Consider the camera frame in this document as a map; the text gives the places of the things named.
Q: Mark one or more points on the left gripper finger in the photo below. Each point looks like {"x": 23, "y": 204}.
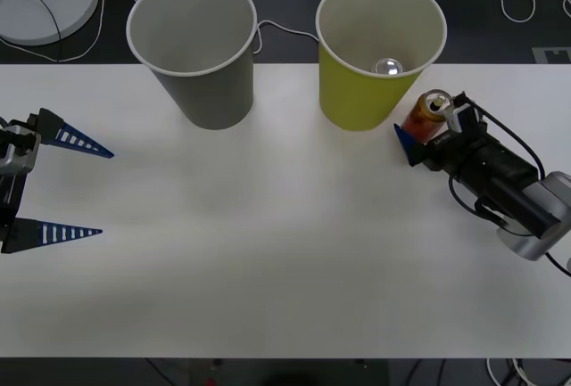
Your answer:
{"x": 24, "y": 234}
{"x": 47, "y": 127}

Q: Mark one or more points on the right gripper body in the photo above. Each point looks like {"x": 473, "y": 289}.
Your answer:
{"x": 446, "y": 152}

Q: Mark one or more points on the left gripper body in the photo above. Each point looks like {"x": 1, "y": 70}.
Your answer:
{"x": 11, "y": 199}

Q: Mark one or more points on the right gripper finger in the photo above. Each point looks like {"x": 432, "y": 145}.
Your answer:
{"x": 408, "y": 145}

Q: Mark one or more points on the amber drink can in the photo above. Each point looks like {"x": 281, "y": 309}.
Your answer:
{"x": 424, "y": 123}

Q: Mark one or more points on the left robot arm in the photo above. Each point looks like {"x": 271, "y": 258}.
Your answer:
{"x": 18, "y": 154}

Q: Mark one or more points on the yellow-green plastic waste bin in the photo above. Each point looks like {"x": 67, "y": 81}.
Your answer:
{"x": 352, "y": 96}

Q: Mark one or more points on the silver-bottomed drink can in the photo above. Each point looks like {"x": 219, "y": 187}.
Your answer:
{"x": 387, "y": 67}

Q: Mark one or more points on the grey floor plate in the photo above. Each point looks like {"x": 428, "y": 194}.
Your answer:
{"x": 542, "y": 55}

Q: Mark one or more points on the grey plastic waste bin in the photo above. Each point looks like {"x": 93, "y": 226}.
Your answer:
{"x": 214, "y": 96}

